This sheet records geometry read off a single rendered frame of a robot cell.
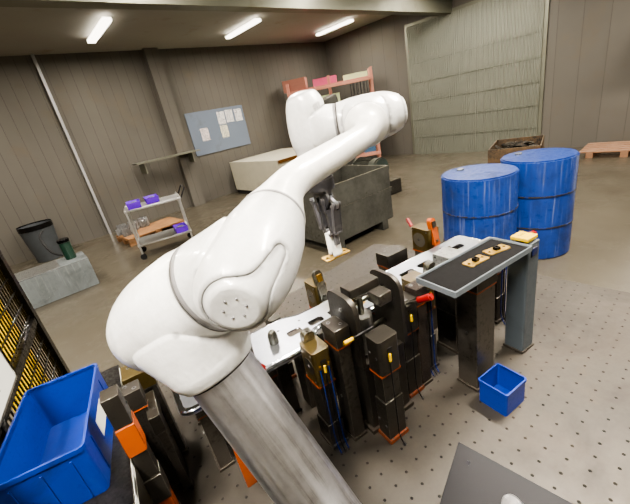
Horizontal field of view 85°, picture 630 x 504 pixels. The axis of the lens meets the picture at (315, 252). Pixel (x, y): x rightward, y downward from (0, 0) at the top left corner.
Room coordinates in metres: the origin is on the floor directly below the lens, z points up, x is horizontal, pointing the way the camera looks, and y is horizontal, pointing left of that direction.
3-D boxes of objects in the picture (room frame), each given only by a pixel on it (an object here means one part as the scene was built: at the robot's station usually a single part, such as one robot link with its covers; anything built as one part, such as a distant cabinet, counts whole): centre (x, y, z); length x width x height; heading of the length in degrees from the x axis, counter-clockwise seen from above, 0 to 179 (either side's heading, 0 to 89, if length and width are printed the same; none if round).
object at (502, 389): (0.82, -0.50, 0.74); 0.11 x 0.10 x 0.09; 118
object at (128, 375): (0.87, 0.60, 0.88); 0.08 x 0.08 x 0.36; 28
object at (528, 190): (3.01, -1.85, 0.47); 1.27 x 0.78 x 0.94; 119
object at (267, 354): (1.12, -0.13, 1.00); 1.38 x 0.22 x 0.02; 118
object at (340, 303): (0.88, -0.12, 0.94); 0.18 x 0.13 x 0.49; 118
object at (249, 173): (8.98, 0.38, 0.40); 2.15 x 1.74 x 0.81; 38
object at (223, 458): (0.82, 0.43, 0.84); 0.12 x 0.05 x 0.29; 28
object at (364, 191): (4.56, -0.42, 0.42); 1.21 x 1.02 x 0.83; 127
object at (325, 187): (0.94, -0.05, 1.46); 0.08 x 0.07 x 0.09; 27
